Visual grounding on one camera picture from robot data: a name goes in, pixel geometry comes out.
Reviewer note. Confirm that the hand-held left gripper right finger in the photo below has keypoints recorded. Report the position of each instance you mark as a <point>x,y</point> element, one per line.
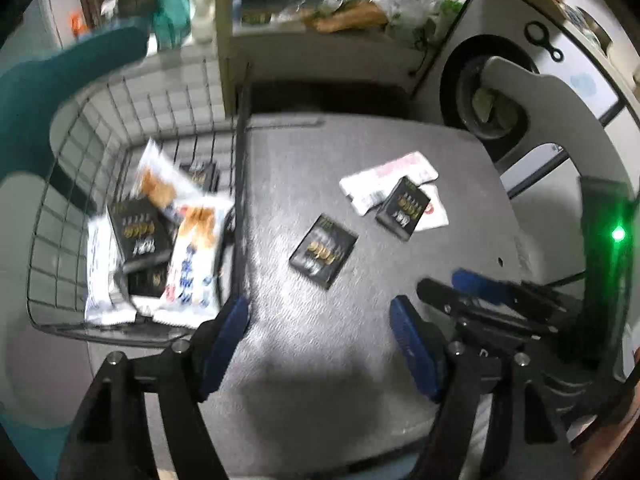
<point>412,350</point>

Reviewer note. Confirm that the black loop tool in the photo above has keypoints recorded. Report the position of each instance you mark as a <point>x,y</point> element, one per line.
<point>543,40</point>

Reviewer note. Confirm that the person's right forearm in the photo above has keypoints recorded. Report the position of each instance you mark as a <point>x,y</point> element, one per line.
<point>617,440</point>

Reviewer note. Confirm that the white bottle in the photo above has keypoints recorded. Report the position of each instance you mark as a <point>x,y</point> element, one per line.
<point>202,0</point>

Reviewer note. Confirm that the clear plastic food bags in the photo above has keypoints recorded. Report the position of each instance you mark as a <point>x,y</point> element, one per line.
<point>375,10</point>

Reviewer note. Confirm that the white sachet with red dot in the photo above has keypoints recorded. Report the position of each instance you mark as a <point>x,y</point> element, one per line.
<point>435,212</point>

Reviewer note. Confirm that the black box with gold print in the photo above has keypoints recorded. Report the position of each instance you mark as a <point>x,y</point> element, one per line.
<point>200,172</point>
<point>402,207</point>
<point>147,280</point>
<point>137,232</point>

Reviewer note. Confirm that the wooden shelf post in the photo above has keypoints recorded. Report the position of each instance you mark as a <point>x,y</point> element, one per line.
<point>231,35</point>

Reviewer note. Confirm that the white washing machine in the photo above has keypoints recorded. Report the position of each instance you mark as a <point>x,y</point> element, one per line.
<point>500,95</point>

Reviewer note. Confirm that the pink and white sachet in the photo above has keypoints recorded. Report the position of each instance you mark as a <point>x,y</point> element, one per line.
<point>387,180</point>

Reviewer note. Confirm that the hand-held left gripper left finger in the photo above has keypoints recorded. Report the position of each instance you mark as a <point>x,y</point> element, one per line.
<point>225,345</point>

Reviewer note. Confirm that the teal plastic bag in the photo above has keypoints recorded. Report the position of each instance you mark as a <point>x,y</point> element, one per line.
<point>170,7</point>

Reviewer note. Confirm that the black snack packet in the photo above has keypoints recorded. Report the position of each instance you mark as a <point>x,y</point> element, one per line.
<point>322,252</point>

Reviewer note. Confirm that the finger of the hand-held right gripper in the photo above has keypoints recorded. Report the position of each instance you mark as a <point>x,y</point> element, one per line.
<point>442,297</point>
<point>475,281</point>

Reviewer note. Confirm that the white snack packet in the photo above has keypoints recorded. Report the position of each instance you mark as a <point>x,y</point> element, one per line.
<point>102,270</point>
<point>157,180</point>
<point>195,260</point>

